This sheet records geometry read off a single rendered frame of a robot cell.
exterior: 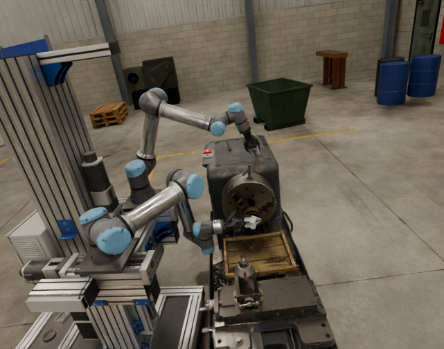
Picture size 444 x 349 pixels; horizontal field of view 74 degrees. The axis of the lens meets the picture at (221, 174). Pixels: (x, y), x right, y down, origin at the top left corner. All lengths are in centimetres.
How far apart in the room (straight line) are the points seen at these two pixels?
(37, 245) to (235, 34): 1037
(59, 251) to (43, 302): 33
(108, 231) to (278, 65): 1087
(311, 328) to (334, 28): 1144
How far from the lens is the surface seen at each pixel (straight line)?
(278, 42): 1166
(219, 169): 181
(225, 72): 1147
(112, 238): 123
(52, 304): 157
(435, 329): 270
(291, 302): 135
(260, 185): 167
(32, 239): 178
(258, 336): 139
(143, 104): 161
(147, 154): 183
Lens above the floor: 201
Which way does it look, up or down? 26 degrees down
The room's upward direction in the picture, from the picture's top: 8 degrees counter-clockwise
